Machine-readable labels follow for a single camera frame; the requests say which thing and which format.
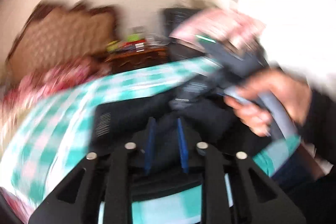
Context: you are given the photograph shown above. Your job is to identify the green checked bedsheet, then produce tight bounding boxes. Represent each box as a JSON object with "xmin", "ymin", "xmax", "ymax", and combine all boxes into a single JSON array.
[{"xmin": 0, "ymin": 57, "xmax": 302, "ymax": 224}]

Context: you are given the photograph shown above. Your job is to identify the person's right hand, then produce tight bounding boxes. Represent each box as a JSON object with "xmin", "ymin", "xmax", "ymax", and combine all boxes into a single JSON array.
[{"xmin": 224, "ymin": 67, "xmax": 313, "ymax": 136}]

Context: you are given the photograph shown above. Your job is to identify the red floral quilt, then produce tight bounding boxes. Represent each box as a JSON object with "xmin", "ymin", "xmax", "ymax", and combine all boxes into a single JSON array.
[{"xmin": 0, "ymin": 56, "xmax": 113, "ymax": 222}]

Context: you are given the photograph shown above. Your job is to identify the black pants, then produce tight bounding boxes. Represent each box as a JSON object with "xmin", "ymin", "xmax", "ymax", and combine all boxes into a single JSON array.
[{"xmin": 91, "ymin": 93, "xmax": 265, "ymax": 182}]

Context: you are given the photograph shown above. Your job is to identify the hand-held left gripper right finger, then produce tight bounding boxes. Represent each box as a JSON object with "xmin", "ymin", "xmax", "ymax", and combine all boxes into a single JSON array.
[{"xmin": 177, "ymin": 118, "xmax": 306, "ymax": 224}]

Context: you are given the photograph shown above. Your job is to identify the tufted leather headboard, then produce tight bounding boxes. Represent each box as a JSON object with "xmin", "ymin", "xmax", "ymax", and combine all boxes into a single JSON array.
[{"xmin": 7, "ymin": 0, "xmax": 118, "ymax": 77}]

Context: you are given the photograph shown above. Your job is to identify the dark wooden nightstand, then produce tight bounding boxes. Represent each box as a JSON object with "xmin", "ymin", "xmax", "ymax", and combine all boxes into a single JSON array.
[{"xmin": 105, "ymin": 46, "xmax": 170, "ymax": 75}]

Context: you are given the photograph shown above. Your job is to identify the person's blue jeans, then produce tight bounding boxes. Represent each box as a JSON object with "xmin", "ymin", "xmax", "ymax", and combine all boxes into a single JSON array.
[{"xmin": 270, "ymin": 145, "xmax": 336, "ymax": 224}]

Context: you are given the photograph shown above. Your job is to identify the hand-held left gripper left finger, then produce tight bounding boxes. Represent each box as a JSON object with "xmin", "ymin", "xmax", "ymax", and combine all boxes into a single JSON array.
[{"xmin": 29, "ymin": 117, "xmax": 157, "ymax": 224}]

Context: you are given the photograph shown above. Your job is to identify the large pink floral pillow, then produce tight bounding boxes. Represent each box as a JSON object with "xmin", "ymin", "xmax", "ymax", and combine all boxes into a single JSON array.
[{"xmin": 169, "ymin": 9, "xmax": 265, "ymax": 51}]

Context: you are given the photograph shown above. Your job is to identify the black leather armchair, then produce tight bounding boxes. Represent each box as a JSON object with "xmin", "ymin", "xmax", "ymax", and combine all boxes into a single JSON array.
[{"xmin": 163, "ymin": 7, "xmax": 268, "ymax": 69}]

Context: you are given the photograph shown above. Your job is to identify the white wardrobe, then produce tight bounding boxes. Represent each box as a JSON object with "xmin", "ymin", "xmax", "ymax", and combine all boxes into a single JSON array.
[{"xmin": 210, "ymin": 0, "xmax": 336, "ymax": 93}]

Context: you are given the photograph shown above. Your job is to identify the person's right forearm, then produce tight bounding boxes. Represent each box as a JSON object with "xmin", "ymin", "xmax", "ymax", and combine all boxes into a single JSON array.
[{"xmin": 295, "ymin": 89, "xmax": 336, "ymax": 159}]

